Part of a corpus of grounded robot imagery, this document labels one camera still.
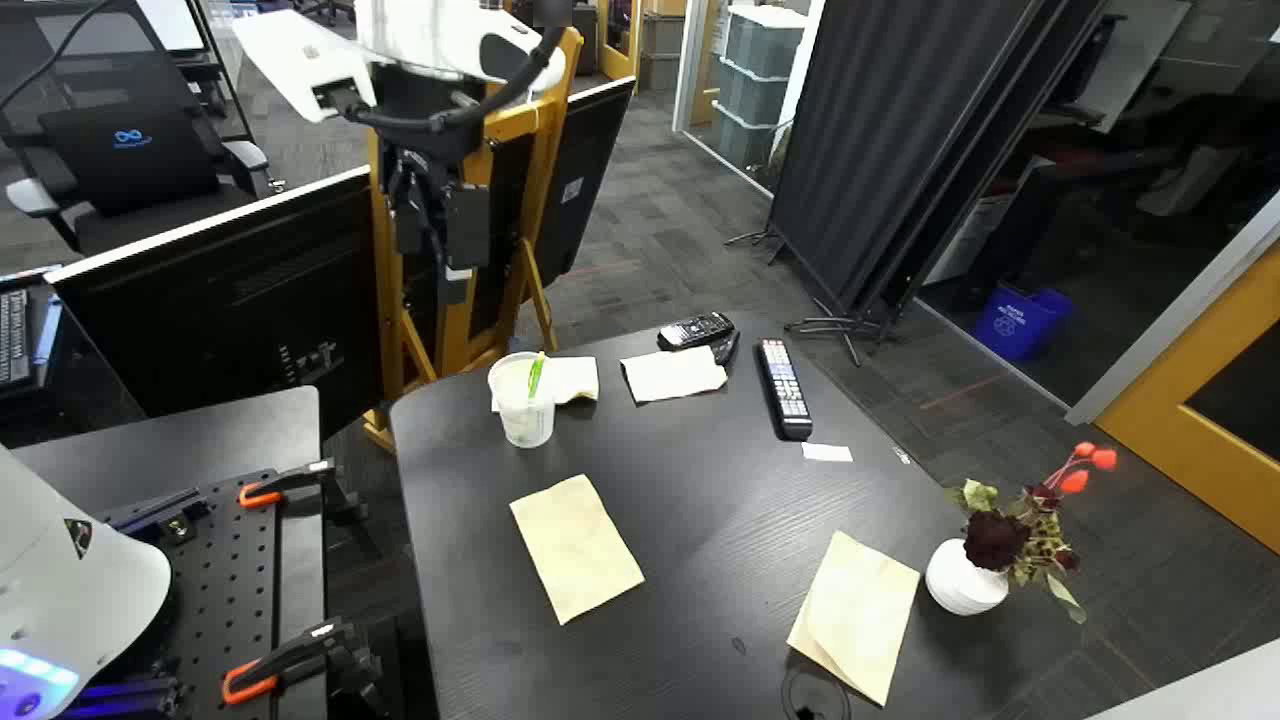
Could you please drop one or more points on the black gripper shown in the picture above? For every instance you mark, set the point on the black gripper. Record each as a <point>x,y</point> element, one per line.
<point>425,102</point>

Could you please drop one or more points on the green pen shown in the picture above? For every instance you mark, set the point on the green pen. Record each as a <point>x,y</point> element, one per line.
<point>537,379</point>

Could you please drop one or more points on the clear plastic cup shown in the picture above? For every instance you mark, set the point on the clear plastic cup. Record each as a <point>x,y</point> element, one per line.
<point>527,420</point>

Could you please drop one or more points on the black desk divider panel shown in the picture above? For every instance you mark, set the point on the black desk divider panel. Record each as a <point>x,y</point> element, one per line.
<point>584,172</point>
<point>225,314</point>

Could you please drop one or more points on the beige paper napkin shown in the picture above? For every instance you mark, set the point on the beige paper napkin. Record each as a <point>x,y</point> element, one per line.
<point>669,373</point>
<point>579,544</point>
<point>858,615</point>
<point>579,383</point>

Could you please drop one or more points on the wide black remote control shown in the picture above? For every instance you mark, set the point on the wide black remote control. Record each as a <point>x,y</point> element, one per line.
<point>692,331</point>

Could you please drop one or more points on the black office chair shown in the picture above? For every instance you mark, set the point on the black office chair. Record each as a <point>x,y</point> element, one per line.
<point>127,144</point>

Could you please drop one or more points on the grey plastic drawer tower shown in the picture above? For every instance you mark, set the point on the grey plastic drawer tower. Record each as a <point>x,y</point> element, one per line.
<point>758,80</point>

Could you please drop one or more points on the long black remote control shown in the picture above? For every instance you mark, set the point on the long black remote control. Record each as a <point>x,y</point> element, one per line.
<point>786,386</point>

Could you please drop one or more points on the black perforated breadboard plate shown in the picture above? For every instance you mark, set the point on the black perforated breadboard plate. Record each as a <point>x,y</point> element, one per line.
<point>241,586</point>

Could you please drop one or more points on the black computer keyboard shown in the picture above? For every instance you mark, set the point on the black computer keyboard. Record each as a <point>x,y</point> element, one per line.
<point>21,335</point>

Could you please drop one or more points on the small white eraser block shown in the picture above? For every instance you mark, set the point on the small white eraser block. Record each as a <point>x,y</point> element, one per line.
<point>827,453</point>

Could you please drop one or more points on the black curtain on stand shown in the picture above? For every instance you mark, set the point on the black curtain on stand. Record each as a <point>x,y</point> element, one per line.
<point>906,133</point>

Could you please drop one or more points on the blue recycling bin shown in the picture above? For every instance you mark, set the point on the blue recycling bin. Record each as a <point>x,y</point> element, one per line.
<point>1021,322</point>

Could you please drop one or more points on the round white vase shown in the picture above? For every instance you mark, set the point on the round white vase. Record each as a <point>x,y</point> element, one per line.
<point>961,586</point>

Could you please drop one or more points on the dark red flower bouquet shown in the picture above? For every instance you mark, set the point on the dark red flower bouquet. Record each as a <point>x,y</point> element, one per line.
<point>1015,534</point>

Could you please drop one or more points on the white wrist mount plate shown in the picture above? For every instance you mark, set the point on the white wrist mount plate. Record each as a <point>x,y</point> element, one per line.
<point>300,54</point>

